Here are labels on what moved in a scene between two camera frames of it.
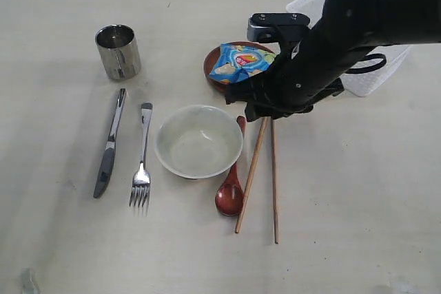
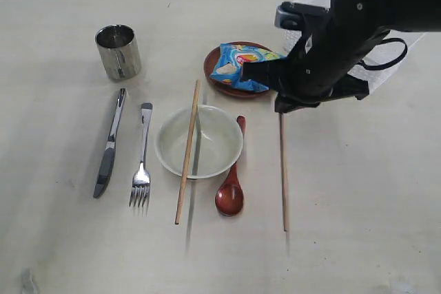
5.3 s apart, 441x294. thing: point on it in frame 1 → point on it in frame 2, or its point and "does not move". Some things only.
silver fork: [141, 180] does not move
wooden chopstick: [262, 131] → [187, 154]
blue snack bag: [236, 63] does not move
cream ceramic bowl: [198, 141] does not move
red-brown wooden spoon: [229, 197] does not move
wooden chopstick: [274, 185] → [282, 169]
